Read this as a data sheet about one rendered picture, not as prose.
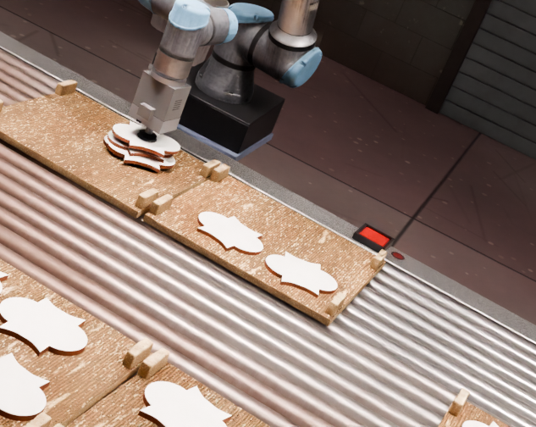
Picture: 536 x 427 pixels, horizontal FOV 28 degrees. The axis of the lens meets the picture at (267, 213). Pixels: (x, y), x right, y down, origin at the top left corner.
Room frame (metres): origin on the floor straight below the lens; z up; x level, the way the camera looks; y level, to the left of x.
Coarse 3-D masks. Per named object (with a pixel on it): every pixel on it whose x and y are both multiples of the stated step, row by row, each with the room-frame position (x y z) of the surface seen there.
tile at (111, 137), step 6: (108, 132) 2.05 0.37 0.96; (108, 138) 2.03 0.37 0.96; (114, 138) 2.03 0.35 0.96; (114, 144) 2.01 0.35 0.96; (120, 144) 2.01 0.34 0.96; (126, 144) 2.03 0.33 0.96; (126, 150) 2.01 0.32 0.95; (132, 150) 2.01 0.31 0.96; (138, 150) 2.02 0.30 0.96; (144, 156) 2.02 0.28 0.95; (150, 156) 2.02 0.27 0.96; (156, 156) 2.03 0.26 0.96; (168, 156) 2.06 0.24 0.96; (162, 162) 2.03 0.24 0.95
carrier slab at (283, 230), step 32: (192, 192) 1.99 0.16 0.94; (224, 192) 2.05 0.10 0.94; (256, 192) 2.11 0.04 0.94; (160, 224) 1.80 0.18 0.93; (192, 224) 1.85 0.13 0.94; (256, 224) 1.96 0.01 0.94; (288, 224) 2.03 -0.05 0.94; (224, 256) 1.78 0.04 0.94; (256, 256) 1.83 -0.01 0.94; (320, 256) 1.94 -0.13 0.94; (352, 256) 2.00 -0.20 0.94; (288, 288) 1.76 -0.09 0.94; (352, 288) 1.86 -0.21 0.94; (320, 320) 1.71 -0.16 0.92
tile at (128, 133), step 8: (120, 128) 2.05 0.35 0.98; (128, 128) 2.06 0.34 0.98; (136, 128) 2.08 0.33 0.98; (144, 128) 2.10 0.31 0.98; (120, 136) 2.01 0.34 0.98; (128, 136) 2.02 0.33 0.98; (136, 136) 2.04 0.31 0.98; (160, 136) 2.09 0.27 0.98; (168, 136) 2.11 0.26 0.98; (136, 144) 2.00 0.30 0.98; (144, 144) 2.02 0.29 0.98; (152, 144) 2.04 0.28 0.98; (160, 144) 2.05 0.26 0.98; (168, 144) 2.07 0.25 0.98; (176, 144) 2.09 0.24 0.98; (152, 152) 2.01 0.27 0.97; (160, 152) 2.01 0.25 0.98; (168, 152) 2.04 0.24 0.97; (176, 152) 2.06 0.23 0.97
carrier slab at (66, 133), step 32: (64, 96) 2.20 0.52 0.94; (0, 128) 1.91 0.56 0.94; (32, 128) 1.97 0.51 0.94; (64, 128) 2.04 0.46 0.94; (96, 128) 2.10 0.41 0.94; (64, 160) 1.89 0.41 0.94; (96, 160) 1.95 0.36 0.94; (192, 160) 2.14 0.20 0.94; (96, 192) 1.84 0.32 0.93; (128, 192) 1.87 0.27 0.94; (160, 192) 1.93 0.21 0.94
